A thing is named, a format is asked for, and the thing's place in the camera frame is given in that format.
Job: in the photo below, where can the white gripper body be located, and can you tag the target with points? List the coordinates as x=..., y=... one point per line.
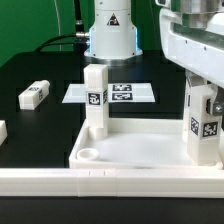
x=197, y=55

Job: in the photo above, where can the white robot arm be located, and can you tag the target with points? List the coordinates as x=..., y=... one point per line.
x=191, y=32

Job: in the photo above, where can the white desk tabletop tray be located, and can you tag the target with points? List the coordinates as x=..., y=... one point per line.
x=132, y=144

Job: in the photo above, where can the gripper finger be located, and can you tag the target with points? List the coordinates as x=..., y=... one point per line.
x=215, y=104

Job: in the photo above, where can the white block at left edge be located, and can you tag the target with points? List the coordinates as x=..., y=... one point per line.
x=3, y=131

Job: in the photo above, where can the white L-shaped fence wall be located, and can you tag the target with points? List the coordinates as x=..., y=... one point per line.
x=157, y=181

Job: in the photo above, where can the white marker base plate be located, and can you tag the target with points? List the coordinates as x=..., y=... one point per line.
x=117, y=92

